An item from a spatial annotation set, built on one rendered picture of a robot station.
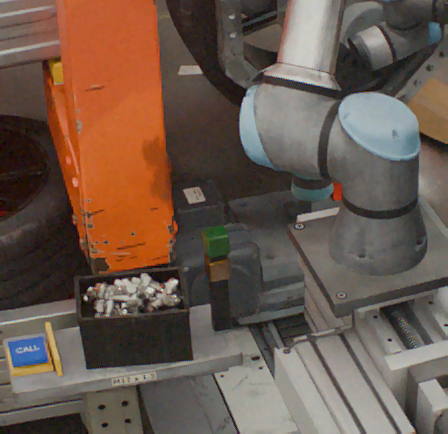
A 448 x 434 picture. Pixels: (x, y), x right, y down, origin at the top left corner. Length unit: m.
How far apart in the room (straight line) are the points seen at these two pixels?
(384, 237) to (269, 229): 1.24
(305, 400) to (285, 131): 0.38
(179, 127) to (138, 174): 1.69
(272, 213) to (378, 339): 1.33
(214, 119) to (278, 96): 2.20
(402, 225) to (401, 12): 0.50
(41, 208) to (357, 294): 1.03
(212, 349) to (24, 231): 0.52
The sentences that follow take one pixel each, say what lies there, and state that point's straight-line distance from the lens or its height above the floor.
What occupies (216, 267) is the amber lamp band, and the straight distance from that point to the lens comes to 2.22.
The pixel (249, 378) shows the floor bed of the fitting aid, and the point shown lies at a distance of 2.79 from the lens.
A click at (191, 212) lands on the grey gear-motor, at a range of 2.72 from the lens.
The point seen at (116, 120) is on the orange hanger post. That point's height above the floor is 0.84.
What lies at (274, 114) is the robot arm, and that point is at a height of 1.03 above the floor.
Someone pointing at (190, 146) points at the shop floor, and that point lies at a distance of 3.84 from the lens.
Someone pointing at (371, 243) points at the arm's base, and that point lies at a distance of 1.79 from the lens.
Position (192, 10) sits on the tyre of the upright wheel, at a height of 0.86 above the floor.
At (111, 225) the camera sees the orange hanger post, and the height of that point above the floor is 0.63.
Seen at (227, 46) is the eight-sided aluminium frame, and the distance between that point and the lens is 2.54.
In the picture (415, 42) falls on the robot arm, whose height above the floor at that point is 0.95.
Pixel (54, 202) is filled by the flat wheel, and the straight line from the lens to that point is 2.65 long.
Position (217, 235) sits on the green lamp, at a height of 0.66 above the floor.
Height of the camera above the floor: 1.85
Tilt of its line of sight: 32 degrees down
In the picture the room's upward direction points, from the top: 3 degrees counter-clockwise
